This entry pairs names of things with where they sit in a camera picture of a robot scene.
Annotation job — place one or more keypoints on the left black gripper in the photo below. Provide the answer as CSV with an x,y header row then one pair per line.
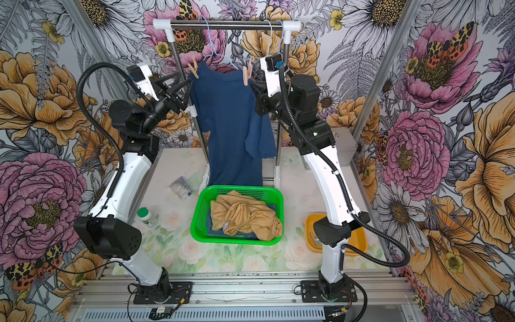
x,y
163,88

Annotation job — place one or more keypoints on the metal clothes rack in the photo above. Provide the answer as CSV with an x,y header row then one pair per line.
x,y
169,26

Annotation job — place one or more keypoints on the white clothespin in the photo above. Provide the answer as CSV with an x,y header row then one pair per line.
x,y
315,239

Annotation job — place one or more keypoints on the green perforated plastic basket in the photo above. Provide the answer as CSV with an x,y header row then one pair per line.
x,y
200,230

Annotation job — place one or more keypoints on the clear plastic bag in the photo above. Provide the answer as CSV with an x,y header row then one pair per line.
x,y
180,188

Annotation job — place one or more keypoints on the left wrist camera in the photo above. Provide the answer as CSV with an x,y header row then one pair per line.
x,y
141,73

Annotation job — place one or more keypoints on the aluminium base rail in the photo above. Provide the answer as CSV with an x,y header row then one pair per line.
x,y
273,296

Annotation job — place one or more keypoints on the tan t-shirt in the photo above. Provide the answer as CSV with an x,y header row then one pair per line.
x,y
235,213

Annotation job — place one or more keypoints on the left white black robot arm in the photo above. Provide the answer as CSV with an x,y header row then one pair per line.
x,y
106,230

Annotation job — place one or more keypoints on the silver metal case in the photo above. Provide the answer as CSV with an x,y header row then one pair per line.
x,y
345,143

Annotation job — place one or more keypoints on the green capped bottle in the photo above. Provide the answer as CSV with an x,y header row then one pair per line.
x,y
147,217

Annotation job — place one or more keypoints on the slate blue t-shirt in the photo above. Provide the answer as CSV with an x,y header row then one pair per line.
x,y
220,232

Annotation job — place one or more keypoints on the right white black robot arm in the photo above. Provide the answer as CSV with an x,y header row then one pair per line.
x,y
295,104

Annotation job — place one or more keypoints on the dark navy t-shirt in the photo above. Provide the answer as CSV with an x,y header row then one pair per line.
x,y
239,139

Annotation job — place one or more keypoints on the yellow plastic tray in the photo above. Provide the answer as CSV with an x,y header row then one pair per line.
x,y
357,239

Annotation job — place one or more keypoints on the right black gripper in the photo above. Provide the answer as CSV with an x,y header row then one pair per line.
x,y
261,101

